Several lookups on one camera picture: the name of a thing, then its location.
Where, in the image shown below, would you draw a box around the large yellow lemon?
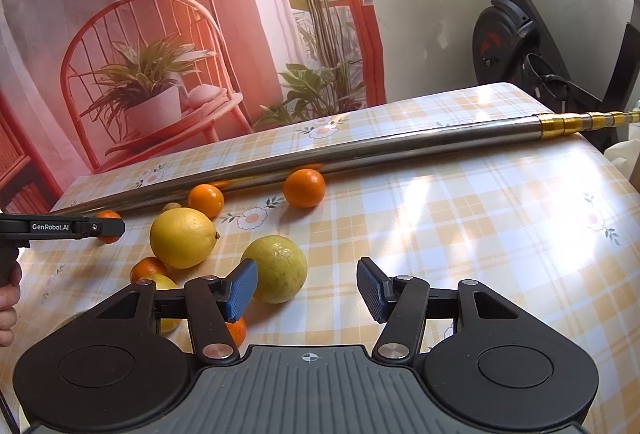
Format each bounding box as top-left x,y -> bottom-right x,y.
149,207 -> 221,270

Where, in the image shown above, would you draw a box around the steel pole with gold end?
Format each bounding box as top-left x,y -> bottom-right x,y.
50,110 -> 640,215

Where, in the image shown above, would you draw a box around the printed room scene backdrop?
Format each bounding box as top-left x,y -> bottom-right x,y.
0,0 -> 387,216

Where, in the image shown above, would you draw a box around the yellow-green round citrus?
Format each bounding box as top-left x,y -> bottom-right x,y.
241,235 -> 308,305

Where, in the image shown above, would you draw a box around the black exercise bike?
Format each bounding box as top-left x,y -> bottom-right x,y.
452,0 -> 640,156

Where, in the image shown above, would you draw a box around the person's left hand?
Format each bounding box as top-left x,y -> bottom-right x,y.
0,259 -> 24,348

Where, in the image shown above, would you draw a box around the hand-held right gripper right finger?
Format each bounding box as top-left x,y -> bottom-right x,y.
356,257 -> 521,367

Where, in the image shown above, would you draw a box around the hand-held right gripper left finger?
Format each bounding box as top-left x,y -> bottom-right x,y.
95,258 -> 259,364

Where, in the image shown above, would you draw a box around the small orange mandarin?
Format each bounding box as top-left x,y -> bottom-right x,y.
95,209 -> 124,245

